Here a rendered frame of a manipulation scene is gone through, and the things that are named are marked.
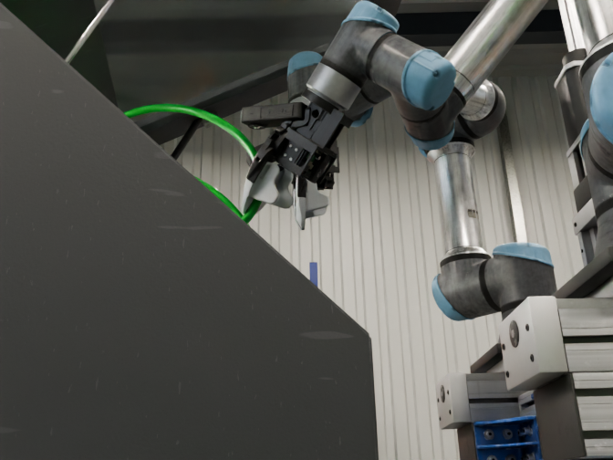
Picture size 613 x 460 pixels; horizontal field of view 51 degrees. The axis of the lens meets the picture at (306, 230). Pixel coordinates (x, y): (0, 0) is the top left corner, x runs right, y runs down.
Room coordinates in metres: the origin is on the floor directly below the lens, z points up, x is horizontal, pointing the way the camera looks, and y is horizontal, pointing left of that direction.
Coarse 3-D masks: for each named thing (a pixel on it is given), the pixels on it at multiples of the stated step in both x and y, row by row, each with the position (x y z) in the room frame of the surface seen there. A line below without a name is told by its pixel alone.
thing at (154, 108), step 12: (144, 108) 0.97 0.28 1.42; (156, 108) 0.96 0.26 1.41; (168, 108) 0.96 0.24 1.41; (180, 108) 0.95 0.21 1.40; (192, 108) 0.94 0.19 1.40; (216, 120) 0.93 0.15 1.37; (240, 132) 0.92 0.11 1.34; (252, 144) 0.92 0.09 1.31; (252, 156) 0.92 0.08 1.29; (252, 204) 0.92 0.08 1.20; (252, 216) 0.92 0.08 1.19
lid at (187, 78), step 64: (0, 0) 0.77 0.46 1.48; (64, 0) 0.82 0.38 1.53; (128, 0) 0.90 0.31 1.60; (192, 0) 0.97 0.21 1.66; (256, 0) 1.06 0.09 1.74; (320, 0) 1.16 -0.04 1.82; (384, 0) 1.25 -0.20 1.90; (128, 64) 1.07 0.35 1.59; (192, 64) 1.17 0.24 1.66; (256, 64) 1.28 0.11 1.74
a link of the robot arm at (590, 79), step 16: (576, 0) 0.68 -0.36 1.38; (592, 0) 0.65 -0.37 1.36; (608, 0) 0.64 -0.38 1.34; (592, 16) 0.66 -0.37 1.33; (608, 16) 0.64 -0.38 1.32; (592, 32) 0.66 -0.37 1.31; (608, 32) 0.65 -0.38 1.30; (592, 48) 0.67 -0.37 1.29; (608, 48) 0.64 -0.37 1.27; (592, 64) 0.66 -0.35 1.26; (608, 64) 0.63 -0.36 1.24; (592, 80) 0.66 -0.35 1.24; (608, 80) 0.62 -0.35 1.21; (592, 96) 0.64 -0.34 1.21; (608, 96) 0.63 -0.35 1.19; (592, 112) 0.66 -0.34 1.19; (608, 112) 0.63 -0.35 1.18; (592, 128) 0.69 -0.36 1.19; (608, 128) 0.65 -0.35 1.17; (592, 144) 0.73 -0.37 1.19; (608, 144) 0.68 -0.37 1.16; (608, 160) 0.72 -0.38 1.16
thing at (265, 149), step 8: (264, 144) 0.85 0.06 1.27; (272, 144) 0.85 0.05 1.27; (256, 152) 0.86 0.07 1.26; (264, 152) 0.85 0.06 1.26; (272, 152) 0.86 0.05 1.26; (256, 160) 0.86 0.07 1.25; (264, 160) 0.86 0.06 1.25; (272, 160) 0.87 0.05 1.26; (256, 168) 0.87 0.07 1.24; (248, 176) 0.88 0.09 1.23; (256, 176) 0.88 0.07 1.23
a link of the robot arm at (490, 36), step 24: (504, 0) 0.81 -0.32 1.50; (528, 0) 0.80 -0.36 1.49; (480, 24) 0.82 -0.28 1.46; (504, 24) 0.81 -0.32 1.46; (528, 24) 0.84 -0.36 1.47; (456, 48) 0.84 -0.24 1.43; (480, 48) 0.83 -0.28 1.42; (504, 48) 0.84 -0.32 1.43; (456, 72) 0.84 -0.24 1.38; (480, 72) 0.84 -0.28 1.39; (456, 96) 0.85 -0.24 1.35; (408, 120) 0.85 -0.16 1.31; (432, 120) 0.85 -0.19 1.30; (432, 144) 0.91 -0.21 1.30
